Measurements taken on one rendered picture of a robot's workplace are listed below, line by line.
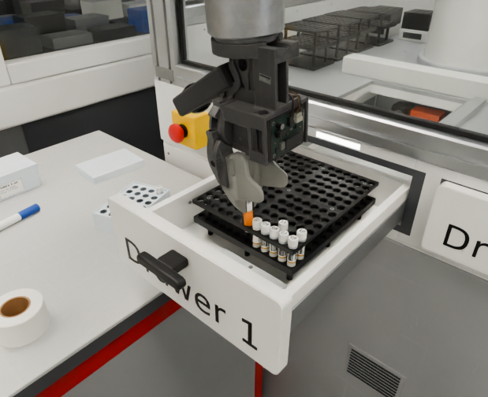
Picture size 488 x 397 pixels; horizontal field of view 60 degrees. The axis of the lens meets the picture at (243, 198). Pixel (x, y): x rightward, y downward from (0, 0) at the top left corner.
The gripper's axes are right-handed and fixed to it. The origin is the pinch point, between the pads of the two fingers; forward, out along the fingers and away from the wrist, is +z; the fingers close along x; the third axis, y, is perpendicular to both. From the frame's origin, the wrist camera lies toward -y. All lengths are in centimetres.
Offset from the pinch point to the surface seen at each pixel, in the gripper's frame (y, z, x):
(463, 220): 20.4, 6.6, 21.8
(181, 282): 3.7, 2.0, -13.6
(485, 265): 24.5, 12.4, 21.6
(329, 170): 0.1, 4.7, 19.4
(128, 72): -82, 6, 36
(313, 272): 12.0, 4.4, -1.5
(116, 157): -52, 15, 10
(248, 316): 10.3, 5.0, -10.5
